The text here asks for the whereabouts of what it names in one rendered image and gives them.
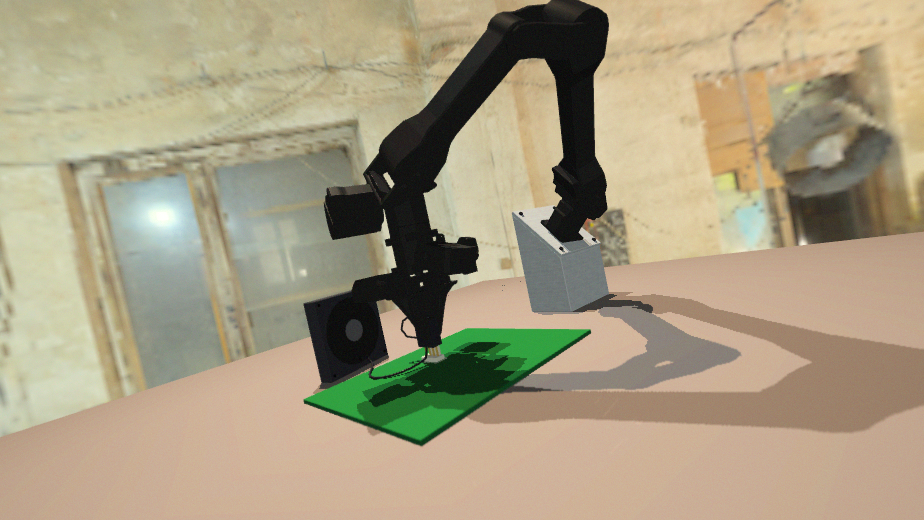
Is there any black computer fan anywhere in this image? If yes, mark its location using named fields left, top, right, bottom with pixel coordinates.
left=303, top=290, right=388, bottom=383

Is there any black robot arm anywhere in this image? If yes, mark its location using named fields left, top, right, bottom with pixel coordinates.
left=324, top=0, right=609, bottom=274

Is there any green circuit board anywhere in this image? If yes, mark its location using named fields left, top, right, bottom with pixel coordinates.
left=303, top=328, right=591, bottom=446

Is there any black cable with plug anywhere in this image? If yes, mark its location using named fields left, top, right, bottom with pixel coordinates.
left=361, top=317, right=442, bottom=379

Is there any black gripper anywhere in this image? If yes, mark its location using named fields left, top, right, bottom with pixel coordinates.
left=352, top=223, right=478, bottom=340

